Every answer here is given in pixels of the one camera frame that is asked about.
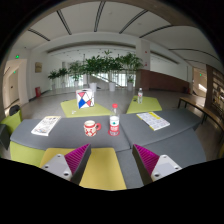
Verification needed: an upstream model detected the wooden bookshelf right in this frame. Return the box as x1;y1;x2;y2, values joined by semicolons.
205;65;224;119

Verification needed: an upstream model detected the framed wall picture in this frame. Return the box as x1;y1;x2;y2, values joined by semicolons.
35;62;43;73

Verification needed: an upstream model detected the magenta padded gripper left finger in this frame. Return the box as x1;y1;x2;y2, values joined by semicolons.
41;144;91;184

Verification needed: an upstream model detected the red and white mug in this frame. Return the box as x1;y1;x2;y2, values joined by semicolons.
84;120;101;137

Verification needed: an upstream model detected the potted green plant left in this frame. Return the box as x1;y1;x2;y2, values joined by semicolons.
48;68;68;90

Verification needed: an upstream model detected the magazine on left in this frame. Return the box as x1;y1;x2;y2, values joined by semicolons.
31;116;61;136

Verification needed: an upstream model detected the potted green plant right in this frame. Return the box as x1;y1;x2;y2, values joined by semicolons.
120;53;143;91

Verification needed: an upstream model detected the water bottle with red label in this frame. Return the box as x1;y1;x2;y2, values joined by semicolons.
109;104;119;132

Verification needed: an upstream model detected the green chair left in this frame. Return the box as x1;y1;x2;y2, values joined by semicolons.
1;105;22;134

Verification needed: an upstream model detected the clear water bottle far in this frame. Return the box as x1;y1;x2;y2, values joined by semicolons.
138;88;143;104

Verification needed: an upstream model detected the colourful geometric cube box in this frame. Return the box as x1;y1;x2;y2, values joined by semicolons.
76;88;94;109

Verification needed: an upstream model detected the yellow white booklet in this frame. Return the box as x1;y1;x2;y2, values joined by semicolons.
137;112;170;131

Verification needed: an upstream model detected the red fire extinguisher box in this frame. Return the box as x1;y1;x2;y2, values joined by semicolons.
35;87;41;98

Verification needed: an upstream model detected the potted green plant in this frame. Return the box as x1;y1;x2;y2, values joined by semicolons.
84;50;123;93
48;68;68;90
120;53;143;91

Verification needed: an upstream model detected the long wooden bench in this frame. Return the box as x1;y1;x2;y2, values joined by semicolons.
178;97;224;133

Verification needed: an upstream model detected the red round coaster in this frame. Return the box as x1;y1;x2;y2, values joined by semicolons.
108;130;120;136

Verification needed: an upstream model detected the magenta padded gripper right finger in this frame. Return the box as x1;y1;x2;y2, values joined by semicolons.
132;144;181;185

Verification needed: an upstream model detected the potted green plant centre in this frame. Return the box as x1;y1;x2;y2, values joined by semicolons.
84;50;123;93

